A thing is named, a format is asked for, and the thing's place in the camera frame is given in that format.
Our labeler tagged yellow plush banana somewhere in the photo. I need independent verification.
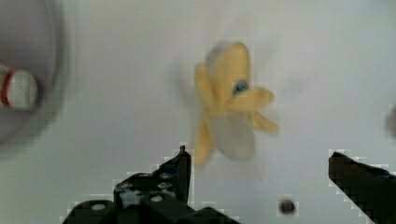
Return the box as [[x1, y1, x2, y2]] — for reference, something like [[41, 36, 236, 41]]
[[193, 42, 278, 167]]

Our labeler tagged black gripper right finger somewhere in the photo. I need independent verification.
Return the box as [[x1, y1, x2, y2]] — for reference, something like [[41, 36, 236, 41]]
[[328, 152, 396, 224]]

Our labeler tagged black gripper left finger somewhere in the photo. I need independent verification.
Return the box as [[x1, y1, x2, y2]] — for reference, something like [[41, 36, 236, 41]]
[[62, 147, 240, 224]]

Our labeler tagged red plush ketchup bottle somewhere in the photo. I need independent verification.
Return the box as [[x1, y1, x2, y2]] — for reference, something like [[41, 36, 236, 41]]
[[0, 64, 38, 110]]

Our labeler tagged grey round plate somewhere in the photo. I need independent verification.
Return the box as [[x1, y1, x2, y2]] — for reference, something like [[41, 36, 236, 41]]
[[0, 0, 68, 147]]

